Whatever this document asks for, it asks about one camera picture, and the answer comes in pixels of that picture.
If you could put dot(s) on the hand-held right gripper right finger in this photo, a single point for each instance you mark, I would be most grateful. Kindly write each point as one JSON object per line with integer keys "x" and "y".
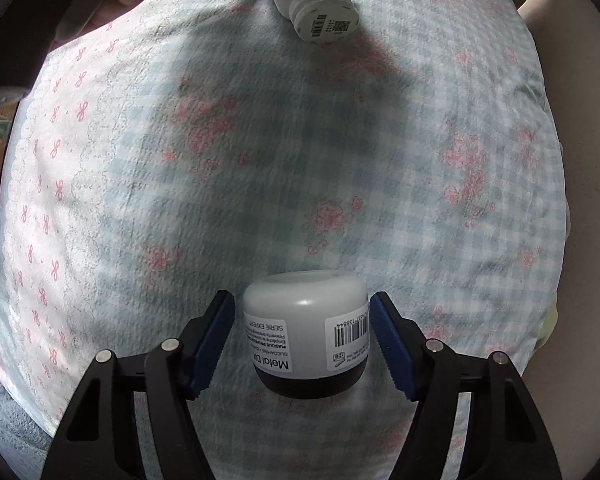
{"x": 392, "y": 345}

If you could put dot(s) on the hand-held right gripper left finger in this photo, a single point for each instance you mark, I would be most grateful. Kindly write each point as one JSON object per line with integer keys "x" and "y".
{"x": 210, "y": 345}

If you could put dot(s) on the white pill bottle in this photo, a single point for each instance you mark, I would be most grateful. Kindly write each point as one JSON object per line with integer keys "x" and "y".
{"x": 320, "y": 5}

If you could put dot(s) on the white jar with black base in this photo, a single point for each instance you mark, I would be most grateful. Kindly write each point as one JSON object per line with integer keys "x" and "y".
{"x": 305, "y": 320}

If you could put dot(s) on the green mattress sheet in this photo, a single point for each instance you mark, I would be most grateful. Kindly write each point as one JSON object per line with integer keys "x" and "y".
{"x": 550, "y": 330}

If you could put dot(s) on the light blue towel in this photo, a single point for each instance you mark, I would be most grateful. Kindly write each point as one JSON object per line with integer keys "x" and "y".
{"x": 10, "y": 420}

